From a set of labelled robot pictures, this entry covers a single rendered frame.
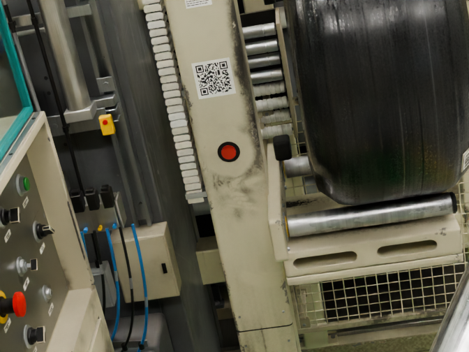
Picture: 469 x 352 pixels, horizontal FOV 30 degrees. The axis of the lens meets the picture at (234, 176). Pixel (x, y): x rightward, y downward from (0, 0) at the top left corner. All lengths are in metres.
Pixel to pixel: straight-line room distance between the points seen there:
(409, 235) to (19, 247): 0.76
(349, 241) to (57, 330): 0.60
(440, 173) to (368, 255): 0.25
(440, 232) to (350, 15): 0.51
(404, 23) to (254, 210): 0.55
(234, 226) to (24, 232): 0.50
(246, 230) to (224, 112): 0.27
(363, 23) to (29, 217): 0.67
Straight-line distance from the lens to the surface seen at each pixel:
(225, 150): 1.78
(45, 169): 1.64
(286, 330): 2.00
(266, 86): 2.16
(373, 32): 1.51
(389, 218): 1.78
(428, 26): 1.52
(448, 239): 1.80
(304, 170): 2.02
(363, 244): 1.78
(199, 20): 1.69
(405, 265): 1.81
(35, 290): 1.57
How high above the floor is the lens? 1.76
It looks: 25 degrees down
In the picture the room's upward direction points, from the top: 11 degrees counter-clockwise
